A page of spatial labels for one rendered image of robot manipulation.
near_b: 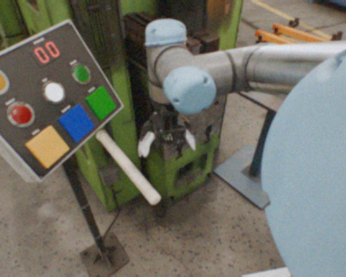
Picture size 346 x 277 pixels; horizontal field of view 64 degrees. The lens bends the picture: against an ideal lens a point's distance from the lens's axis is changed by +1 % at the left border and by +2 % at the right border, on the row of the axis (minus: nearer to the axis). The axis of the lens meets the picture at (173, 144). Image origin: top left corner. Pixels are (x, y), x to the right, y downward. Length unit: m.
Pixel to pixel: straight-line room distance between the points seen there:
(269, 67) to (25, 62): 0.55
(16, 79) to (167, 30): 0.38
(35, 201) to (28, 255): 0.35
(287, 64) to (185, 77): 0.14
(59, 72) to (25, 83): 0.09
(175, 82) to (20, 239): 1.57
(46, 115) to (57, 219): 1.17
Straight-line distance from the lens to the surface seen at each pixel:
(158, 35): 0.51
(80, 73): 0.81
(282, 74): 0.40
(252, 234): 1.73
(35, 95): 0.74
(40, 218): 1.89
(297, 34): 1.40
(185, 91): 0.42
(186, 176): 1.69
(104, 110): 0.83
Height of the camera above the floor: 1.49
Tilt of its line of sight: 45 degrees down
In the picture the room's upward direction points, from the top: straight up
